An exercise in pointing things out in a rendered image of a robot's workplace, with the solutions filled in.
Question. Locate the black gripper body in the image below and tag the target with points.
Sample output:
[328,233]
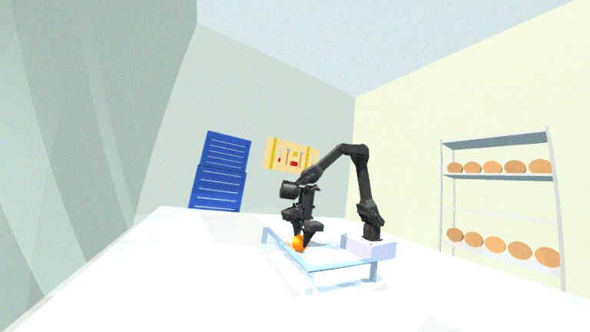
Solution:
[309,223]

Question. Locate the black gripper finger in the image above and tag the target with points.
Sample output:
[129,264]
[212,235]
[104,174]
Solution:
[297,225]
[307,236]

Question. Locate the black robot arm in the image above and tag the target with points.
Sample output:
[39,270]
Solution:
[366,208]

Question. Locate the clear low l-shaped wall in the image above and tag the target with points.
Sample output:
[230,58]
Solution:
[310,285]

